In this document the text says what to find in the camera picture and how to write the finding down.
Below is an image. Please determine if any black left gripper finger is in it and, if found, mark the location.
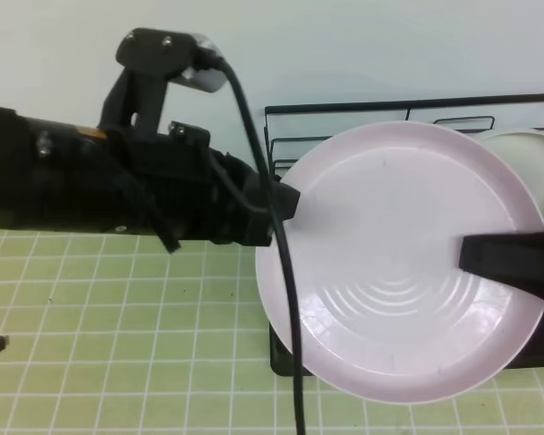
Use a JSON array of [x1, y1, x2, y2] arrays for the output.
[[459, 232, 544, 300]]

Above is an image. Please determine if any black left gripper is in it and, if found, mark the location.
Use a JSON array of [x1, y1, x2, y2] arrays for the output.
[[103, 122, 300, 247]]

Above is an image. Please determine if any pink plastic plate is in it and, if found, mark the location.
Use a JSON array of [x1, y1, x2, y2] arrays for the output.
[[283, 121, 544, 404]]

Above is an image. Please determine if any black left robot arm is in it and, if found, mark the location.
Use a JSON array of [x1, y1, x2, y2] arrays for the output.
[[0, 108, 544, 283]]

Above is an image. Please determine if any cream plate in rack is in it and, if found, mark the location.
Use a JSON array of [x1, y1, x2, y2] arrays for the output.
[[475, 129, 544, 217]]

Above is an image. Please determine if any black camera cable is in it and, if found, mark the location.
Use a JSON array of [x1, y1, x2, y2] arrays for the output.
[[202, 49, 307, 435]]

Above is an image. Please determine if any black wire dish rack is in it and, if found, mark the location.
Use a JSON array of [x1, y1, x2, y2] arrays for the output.
[[263, 92, 544, 377]]

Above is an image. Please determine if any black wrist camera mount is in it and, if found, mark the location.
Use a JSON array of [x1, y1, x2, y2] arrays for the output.
[[96, 27, 228, 137]]

